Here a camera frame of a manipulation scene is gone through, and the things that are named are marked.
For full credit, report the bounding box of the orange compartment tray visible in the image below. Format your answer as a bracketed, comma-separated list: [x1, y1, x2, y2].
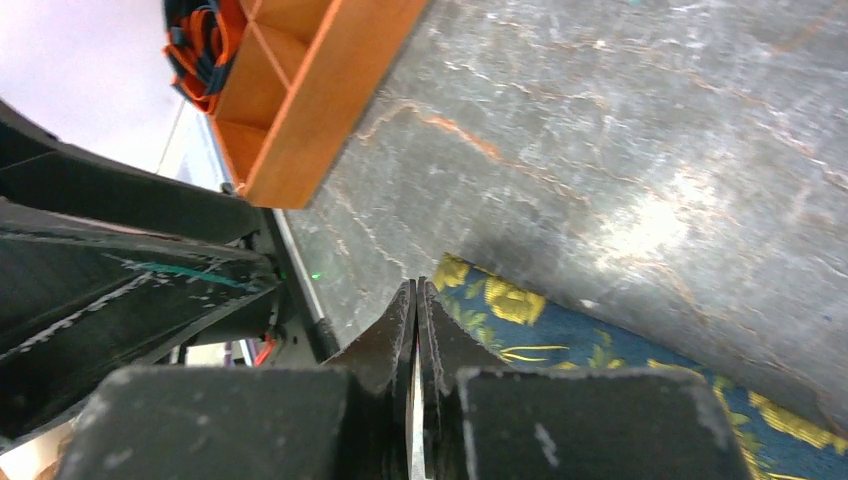
[211, 0, 427, 209]

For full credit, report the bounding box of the blue yellow floral tie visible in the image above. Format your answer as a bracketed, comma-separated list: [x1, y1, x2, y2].
[432, 254, 847, 479]

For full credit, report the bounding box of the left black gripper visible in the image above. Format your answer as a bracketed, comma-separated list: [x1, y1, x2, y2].
[1, 105, 280, 451]

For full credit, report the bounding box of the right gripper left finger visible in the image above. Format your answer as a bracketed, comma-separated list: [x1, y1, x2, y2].
[326, 279, 417, 479]

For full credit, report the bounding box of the rolled orange black tie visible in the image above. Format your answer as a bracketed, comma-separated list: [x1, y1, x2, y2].
[162, 0, 247, 115]

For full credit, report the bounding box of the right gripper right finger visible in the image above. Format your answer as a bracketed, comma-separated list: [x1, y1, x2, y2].
[417, 277, 511, 479]

